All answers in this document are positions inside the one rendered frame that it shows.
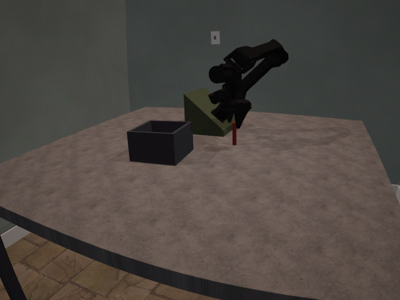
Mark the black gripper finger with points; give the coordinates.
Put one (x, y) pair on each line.
(239, 116)
(229, 113)

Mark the red peg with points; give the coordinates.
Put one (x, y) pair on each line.
(234, 135)

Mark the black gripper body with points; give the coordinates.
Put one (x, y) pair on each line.
(237, 101)

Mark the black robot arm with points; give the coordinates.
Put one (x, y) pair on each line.
(245, 57)

